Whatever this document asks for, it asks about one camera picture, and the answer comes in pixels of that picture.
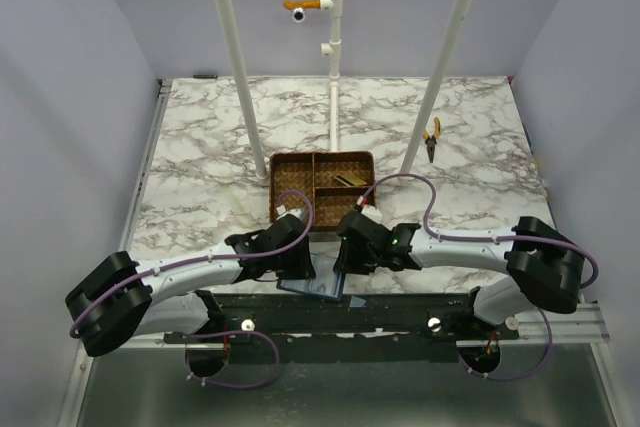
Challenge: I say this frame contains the yellow handled pliers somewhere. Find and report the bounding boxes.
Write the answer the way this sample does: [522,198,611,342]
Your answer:
[423,117,441,163]

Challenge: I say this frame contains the white slanted pipe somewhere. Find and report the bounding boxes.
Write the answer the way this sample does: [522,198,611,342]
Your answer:
[214,0,267,180]
[400,0,473,173]

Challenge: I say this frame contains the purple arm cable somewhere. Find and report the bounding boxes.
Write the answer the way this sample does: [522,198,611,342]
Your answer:
[68,189,315,339]
[352,173,600,291]

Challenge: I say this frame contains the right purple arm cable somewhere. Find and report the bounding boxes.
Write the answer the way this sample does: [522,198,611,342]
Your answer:
[352,173,600,291]

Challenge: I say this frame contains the aluminium rail frame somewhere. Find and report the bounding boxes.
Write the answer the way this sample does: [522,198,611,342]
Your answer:
[128,77,599,336]

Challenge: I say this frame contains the woven brown divided tray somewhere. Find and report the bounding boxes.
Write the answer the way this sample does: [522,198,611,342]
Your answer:
[269,151,375,232]

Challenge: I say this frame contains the small blue white ball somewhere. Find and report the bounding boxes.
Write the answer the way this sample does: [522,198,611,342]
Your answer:
[292,7,306,23]

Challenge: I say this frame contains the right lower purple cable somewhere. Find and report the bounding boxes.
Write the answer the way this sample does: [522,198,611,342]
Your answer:
[464,309,554,382]

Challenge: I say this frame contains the orange hook peg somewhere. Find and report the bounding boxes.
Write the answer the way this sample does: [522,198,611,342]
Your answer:
[283,0,322,11]

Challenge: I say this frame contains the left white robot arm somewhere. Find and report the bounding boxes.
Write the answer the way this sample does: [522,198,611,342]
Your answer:
[65,213,315,357]

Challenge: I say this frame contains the left white slanted pipe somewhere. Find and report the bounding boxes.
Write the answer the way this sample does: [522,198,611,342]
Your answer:
[214,0,267,180]

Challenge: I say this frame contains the centre white pipe stand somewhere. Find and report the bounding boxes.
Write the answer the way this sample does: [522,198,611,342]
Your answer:
[320,0,343,152]

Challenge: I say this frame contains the gold credit card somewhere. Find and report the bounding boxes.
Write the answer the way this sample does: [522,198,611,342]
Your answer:
[333,173,370,188]

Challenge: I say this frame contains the blue leather card holder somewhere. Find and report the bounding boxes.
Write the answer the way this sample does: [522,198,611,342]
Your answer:
[276,253,346,302]

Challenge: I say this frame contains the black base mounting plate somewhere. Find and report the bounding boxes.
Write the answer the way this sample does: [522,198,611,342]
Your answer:
[164,294,518,370]

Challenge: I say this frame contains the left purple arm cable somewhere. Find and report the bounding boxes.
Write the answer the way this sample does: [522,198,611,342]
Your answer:
[68,189,315,339]

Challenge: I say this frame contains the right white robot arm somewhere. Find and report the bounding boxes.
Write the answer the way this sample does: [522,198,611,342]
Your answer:
[333,210,586,339]

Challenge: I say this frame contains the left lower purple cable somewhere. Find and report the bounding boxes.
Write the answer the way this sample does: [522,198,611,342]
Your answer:
[177,329,281,389]

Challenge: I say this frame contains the right white slanted pipe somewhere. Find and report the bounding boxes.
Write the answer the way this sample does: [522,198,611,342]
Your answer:
[400,0,473,173]

